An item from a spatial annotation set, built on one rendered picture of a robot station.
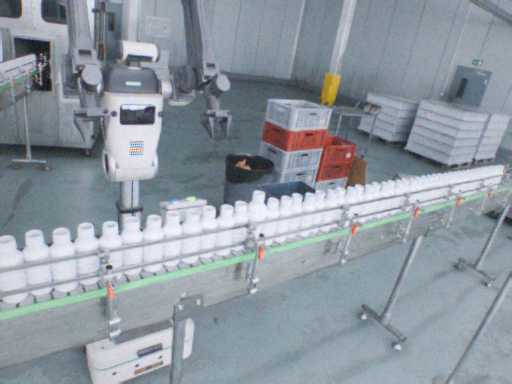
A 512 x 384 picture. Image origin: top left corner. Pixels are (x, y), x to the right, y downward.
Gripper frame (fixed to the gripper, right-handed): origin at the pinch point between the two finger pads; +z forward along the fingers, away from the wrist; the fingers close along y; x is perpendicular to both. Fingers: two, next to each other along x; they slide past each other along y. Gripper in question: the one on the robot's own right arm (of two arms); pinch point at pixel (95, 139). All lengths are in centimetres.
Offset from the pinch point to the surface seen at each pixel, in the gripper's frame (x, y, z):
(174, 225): -21.7, 14.1, 30.4
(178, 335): -1, 14, 70
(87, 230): -24.6, -8.7, 26.9
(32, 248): -24.2, -21.3, 28.5
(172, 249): -19.1, 13.0, 37.2
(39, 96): 329, -12, -117
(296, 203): -18, 60, 32
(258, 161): 168, 162, 3
